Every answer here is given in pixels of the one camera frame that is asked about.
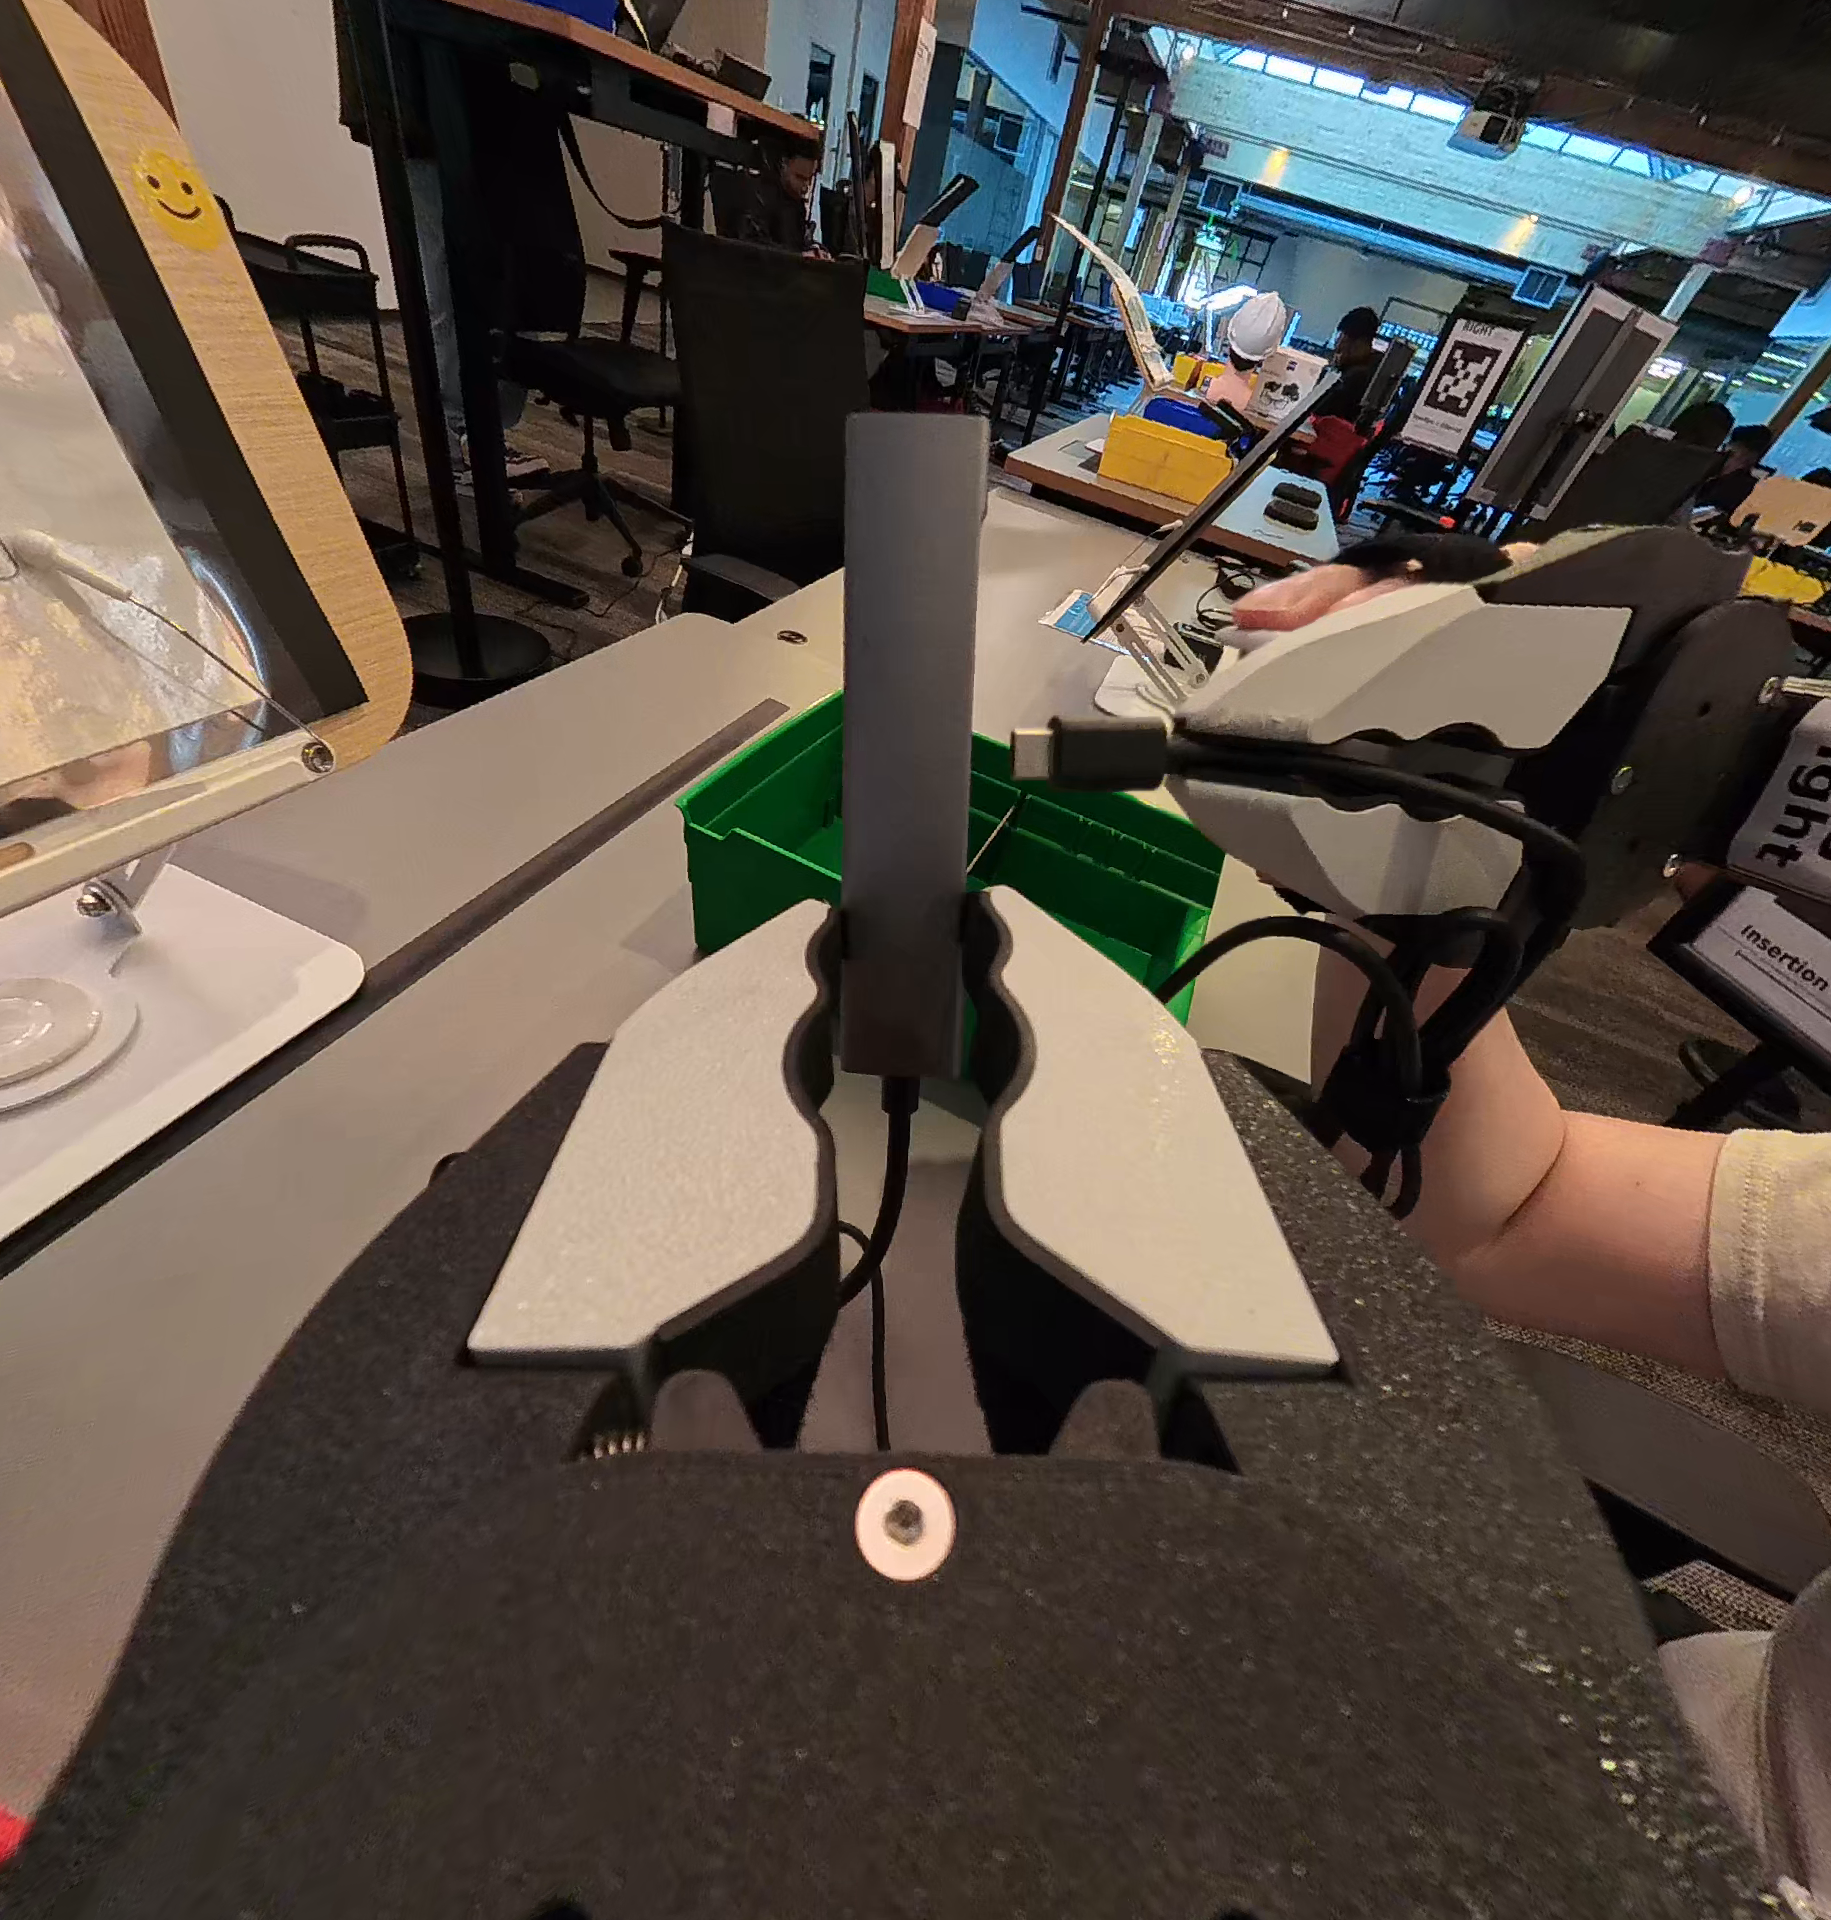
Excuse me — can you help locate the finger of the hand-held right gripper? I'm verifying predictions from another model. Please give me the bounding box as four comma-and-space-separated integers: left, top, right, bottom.
1167, 767, 1536, 924
1172, 584, 1633, 753

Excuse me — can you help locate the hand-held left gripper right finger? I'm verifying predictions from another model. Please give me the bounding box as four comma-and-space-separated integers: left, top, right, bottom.
972, 884, 1342, 1382

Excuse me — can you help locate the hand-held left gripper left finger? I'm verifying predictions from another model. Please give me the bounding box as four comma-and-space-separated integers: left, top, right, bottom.
466, 898, 850, 1369

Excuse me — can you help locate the black usb-c cable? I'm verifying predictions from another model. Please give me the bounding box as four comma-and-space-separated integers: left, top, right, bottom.
1010, 713, 1589, 1219

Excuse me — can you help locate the person's right forearm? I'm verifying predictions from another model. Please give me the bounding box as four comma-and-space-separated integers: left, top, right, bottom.
1396, 1107, 1831, 1398

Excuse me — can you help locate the person's right hand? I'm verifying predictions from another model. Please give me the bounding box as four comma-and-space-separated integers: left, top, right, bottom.
1230, 527, 1573, 1247

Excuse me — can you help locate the green plastic bin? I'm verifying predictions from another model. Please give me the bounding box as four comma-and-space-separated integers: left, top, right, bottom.
675, 689, 1227, 1023

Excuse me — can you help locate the black tablet on clear stand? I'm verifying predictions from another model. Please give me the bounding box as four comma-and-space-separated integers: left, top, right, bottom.
1077, 364, 1347, 717

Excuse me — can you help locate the standing tag sign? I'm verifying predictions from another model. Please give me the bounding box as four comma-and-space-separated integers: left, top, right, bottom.
1401, 313, 1528, 454

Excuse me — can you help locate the black framed tag sign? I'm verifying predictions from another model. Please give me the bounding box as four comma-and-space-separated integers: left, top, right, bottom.
1647, 876, 1831, 1088

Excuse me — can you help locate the yellow plastic bin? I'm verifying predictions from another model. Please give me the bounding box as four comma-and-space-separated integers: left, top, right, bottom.
1097, 408, 1235, 508

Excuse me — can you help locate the ceiling projector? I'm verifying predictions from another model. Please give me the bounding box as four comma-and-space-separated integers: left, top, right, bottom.
1442, 79, 1536, 162

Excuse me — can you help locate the black mesh office chair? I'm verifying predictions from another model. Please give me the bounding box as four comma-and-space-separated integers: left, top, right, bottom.
657, 223, 874, 618

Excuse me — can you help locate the black swivel office chair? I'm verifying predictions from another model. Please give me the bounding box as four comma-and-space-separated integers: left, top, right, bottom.
502, 89, 683, 584

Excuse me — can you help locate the wood-framed tablet on stand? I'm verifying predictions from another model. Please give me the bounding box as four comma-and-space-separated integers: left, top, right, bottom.
0, 0, 415, 1279

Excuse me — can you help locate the black utility cart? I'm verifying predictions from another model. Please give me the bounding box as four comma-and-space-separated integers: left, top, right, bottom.
230, 228, 425, 589

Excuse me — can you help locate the person's white shirt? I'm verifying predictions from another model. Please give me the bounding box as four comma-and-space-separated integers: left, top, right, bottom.
1654, 1542, 1831, 1920

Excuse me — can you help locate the wooden standing desk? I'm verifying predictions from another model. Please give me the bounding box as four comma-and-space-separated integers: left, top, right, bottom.
336, 0, 828, 676

